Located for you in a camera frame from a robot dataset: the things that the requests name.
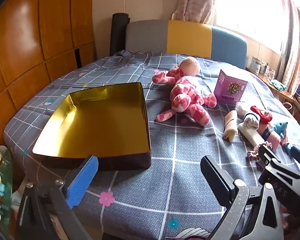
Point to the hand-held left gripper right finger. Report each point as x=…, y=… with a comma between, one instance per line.
x=218, y=182

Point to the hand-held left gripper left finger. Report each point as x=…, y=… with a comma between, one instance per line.
x=82, y=180

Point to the pink satin scrunchie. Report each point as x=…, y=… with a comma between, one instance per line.
x=252, y=153

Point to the pink towel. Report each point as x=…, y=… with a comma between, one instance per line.
x=273, y=140

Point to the white sock teal band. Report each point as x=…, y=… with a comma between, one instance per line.
x=250, y=130

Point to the blue pink plush toy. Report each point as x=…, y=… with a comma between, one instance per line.
x=281, y=127

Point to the small red doll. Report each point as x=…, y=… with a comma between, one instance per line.
x=262, y=116

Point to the cream sock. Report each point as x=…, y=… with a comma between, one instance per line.
x=230, y=125

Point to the gold tin box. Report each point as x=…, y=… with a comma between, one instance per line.
x=97, y=120

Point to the grey plaid bed sheet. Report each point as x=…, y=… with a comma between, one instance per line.
x=180, y=160

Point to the teal cloth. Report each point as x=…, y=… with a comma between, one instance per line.
x=278, y=85

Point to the green glass side table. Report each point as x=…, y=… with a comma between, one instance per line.
x=8, y=160

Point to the small blue foam piece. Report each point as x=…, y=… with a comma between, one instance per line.
x=1, y=189

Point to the pink giraffe plush toy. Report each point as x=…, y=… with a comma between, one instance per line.
x=187, y=92

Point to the pink patterned curtain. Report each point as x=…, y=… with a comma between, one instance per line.
x=293, y=55
x=195, y=0

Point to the grey yellow blue headboard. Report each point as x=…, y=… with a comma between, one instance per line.
x=187, y=37

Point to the bright window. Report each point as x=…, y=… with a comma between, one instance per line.
x=252, y=12

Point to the wooden wardrobe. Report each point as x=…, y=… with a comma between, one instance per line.
x=27, y=42

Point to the black rolled yoga mat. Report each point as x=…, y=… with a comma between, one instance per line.
x=118, y=32

